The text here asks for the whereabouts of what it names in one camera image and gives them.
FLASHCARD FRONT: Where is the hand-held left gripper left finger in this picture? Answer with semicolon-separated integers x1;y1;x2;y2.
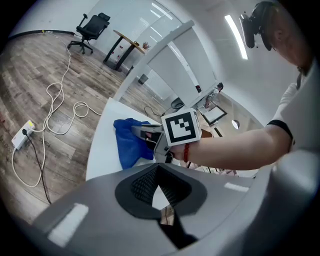
32;162;182;256

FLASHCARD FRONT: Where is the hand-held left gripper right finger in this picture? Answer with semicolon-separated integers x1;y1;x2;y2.
157;162;256;255

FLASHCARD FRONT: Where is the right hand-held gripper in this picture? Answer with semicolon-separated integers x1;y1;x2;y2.
131;108;202;164

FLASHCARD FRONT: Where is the blue wiping cloth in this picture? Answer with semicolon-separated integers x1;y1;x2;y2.
113;117;161;171

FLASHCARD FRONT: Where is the person's right forearm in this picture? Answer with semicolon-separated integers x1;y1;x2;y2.
172;122;293;173

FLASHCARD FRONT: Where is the black office chair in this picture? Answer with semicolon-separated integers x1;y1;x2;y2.
67;12;111;55

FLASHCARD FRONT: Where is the black framed white board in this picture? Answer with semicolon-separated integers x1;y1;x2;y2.
201;104;228;126

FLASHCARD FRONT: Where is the round wooden table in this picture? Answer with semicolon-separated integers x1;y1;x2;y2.
103;29;146;71

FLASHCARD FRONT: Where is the person's white printed t-shirt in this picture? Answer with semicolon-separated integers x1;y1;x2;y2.
266;57;320;181

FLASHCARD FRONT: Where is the long ceiling light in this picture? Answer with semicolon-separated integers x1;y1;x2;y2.
224;14;248;60

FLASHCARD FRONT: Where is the person's head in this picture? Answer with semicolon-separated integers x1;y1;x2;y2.
259;0;317;76

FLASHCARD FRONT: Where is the white power strip with cable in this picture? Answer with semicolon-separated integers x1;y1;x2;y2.
11;101;103;188

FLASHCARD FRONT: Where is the black cable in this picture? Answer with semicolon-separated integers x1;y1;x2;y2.
23;128;53;205

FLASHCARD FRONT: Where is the white cable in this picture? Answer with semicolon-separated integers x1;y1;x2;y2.
32;32;72;136

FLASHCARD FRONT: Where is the black head-mounted camera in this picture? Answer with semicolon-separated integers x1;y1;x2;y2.
238;1;276;51

